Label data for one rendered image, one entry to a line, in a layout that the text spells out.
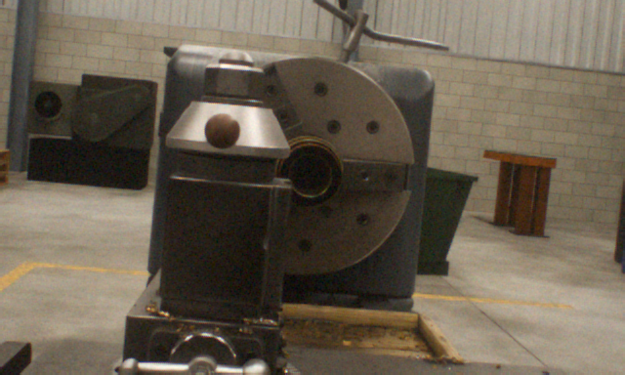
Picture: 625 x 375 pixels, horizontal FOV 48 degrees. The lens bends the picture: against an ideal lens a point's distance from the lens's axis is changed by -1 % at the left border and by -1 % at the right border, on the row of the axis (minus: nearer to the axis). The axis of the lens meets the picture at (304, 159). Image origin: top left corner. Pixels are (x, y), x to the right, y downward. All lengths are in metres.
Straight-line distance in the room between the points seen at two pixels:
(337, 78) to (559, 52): 11.10
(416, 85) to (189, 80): 0.37
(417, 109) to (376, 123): 0.18
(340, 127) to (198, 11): 10.12
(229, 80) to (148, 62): 10.62
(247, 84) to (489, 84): 11.15
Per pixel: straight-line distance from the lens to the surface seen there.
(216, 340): 0.42
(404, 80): 1.19
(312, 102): 1.01
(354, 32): 1.05
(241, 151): 0.42
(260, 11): 11.11
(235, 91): 0.44
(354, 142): 1.01
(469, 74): 11.47
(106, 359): 0.52
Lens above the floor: 1.14
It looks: 3 degrees down
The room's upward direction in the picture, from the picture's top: 6 degrees clockwise
